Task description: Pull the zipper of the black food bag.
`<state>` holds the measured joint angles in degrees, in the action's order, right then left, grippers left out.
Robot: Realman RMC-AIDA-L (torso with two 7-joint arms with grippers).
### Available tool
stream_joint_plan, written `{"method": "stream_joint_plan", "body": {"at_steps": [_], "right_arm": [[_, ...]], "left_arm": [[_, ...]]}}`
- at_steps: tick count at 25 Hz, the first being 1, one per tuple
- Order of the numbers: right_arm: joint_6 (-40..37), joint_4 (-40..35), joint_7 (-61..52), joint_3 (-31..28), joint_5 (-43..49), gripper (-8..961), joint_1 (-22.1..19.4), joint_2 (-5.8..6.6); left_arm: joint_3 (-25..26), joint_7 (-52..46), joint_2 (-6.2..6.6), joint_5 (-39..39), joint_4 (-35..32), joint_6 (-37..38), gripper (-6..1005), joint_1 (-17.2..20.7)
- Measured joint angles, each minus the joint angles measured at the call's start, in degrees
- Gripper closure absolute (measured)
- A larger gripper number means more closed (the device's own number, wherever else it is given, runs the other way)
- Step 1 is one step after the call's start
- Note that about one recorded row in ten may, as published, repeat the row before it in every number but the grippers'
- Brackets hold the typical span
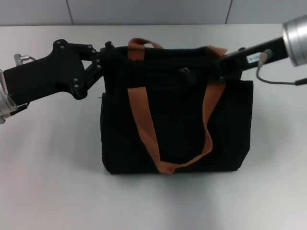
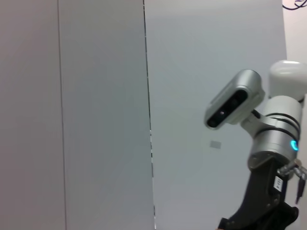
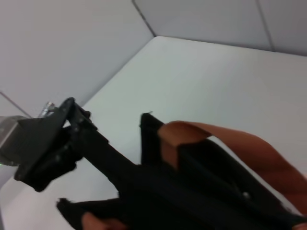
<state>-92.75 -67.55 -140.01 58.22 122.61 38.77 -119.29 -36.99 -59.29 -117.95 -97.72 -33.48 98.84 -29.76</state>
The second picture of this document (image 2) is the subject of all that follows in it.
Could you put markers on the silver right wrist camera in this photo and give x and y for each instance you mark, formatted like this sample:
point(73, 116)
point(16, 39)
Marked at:
point(237, 100)

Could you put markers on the white and silver right robot arm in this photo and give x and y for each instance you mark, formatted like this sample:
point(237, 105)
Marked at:
point(275, 139)

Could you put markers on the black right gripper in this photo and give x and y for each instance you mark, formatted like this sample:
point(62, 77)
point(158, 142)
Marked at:
point(261, 196)

